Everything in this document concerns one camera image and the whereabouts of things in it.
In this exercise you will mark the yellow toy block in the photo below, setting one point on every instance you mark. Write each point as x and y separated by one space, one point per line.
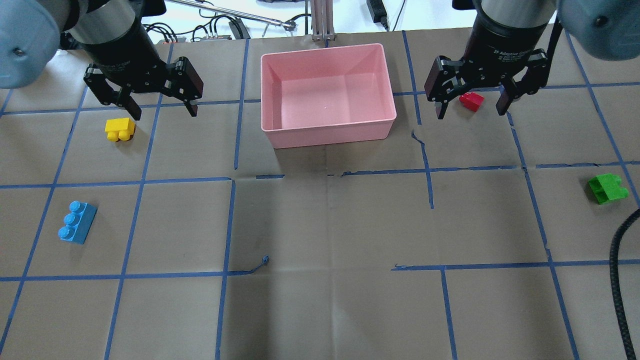
119 129

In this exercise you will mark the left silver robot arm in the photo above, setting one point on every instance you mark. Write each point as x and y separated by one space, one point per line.
31 30

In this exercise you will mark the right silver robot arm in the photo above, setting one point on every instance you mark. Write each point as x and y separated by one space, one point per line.
606 29

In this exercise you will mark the blue toy block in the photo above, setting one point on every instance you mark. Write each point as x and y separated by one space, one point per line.
77 222

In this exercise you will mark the black power adapter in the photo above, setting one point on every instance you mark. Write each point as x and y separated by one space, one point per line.
378 13

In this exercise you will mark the aluminium frame post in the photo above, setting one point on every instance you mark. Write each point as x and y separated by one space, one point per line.
322 20

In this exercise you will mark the pink plastic box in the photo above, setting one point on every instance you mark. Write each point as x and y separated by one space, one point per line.
325 96

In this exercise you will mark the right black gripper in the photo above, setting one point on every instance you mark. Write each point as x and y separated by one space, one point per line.
500 50

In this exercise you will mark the red toy block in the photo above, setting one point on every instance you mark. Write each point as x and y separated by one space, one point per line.
471 101

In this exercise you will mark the green toy block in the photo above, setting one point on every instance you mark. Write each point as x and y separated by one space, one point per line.
607 188

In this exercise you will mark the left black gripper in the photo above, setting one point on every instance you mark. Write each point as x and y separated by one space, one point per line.
123 55

